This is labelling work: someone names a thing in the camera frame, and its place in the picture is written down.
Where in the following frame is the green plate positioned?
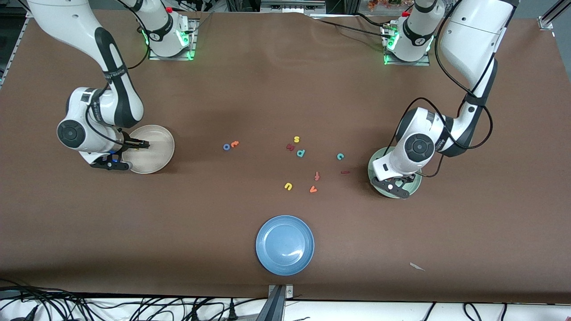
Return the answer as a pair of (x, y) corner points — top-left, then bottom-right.
(368, 147), (422, 200)

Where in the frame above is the beige brown plate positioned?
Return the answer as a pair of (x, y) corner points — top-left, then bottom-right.
(124, 125), (175, 174)

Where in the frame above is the blue plate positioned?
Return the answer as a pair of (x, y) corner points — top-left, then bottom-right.
(256, 215), (315, 276)

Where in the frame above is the brown table cover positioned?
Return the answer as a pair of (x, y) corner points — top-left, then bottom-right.
(0, 8), (571, 305)

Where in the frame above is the orange leaf decoration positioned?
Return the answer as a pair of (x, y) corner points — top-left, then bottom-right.
(368, 0), (413, 12)

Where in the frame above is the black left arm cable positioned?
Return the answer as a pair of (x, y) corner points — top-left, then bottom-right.
(395, 0), (493, 179)

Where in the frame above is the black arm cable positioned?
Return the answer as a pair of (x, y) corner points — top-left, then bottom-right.
(395, 0), (493, 179)
(85, 0), (151, 152)

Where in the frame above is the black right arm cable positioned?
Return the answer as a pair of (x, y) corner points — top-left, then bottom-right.
(85, 0), (151, 152)

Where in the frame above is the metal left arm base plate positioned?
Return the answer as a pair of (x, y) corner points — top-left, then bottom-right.
(383, 23), (431, 66)

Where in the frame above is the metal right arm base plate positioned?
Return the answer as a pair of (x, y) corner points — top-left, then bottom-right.
(149, 19), (198, 61)

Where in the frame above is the black table cable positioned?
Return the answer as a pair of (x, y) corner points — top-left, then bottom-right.
(352, 12), (393, 29)
(312, 18), (389, 40)

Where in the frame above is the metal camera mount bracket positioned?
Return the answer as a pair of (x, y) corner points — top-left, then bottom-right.
(256, 284), (295, 321)

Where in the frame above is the grey metal frame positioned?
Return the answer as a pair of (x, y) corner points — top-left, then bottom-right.
(261, 0), (326, 14)

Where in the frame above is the aluminium frame profile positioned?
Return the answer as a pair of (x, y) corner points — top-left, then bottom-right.
(538, 0), (560, 30)

